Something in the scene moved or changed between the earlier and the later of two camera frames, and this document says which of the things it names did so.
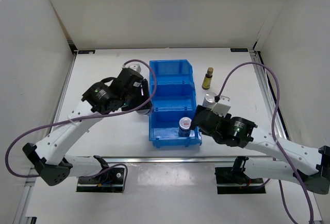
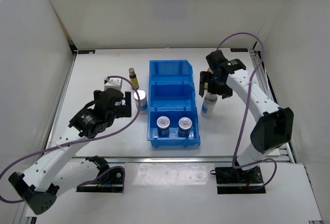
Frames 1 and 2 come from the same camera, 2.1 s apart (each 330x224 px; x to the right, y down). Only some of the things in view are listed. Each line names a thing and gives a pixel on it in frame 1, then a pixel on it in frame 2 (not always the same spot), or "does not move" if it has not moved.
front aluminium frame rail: [170, 159] does not move
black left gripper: [142, 99] -> [124, 110]
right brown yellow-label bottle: [207, 80] does not move
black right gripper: [199, 107] -> [225, 91]
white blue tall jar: [209, 100] does not move
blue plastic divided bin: [175, 99] does not move
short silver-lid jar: [143, 112] -> [163, 124]
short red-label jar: [184, 125] does not move
